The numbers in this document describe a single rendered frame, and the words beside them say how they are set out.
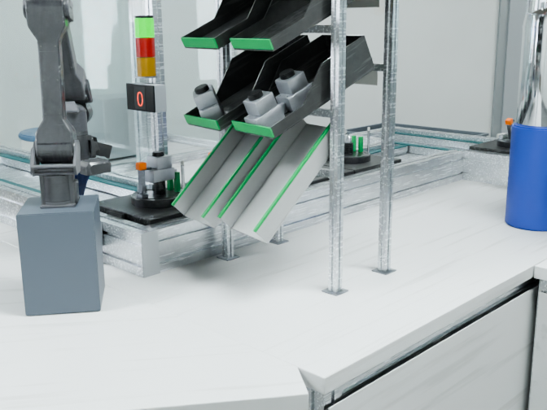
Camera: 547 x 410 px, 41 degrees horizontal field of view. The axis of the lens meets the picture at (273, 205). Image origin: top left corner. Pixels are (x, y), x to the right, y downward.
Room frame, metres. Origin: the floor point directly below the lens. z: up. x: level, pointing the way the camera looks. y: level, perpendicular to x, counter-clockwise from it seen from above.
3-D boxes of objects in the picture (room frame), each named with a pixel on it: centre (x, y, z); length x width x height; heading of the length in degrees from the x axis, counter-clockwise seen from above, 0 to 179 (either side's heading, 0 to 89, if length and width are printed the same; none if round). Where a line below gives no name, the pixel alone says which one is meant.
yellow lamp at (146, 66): (1.96, 0.33, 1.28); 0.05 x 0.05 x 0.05
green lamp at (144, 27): (1.96, 0.33, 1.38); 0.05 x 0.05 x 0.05
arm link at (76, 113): (1.60, 0.44, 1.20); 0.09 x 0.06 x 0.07; 6
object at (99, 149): (1.65, 0.41, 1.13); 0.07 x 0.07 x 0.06; 48
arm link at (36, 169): (1.37, 0.42, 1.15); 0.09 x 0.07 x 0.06; 96
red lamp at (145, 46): (1.96, 0.33, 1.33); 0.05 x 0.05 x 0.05
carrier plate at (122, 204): (1.74, 0.28, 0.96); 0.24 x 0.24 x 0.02; 46
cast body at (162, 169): (1.75, 0.27, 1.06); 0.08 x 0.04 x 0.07; 136
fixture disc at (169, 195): (1.74, 0.28, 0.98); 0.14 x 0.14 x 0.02
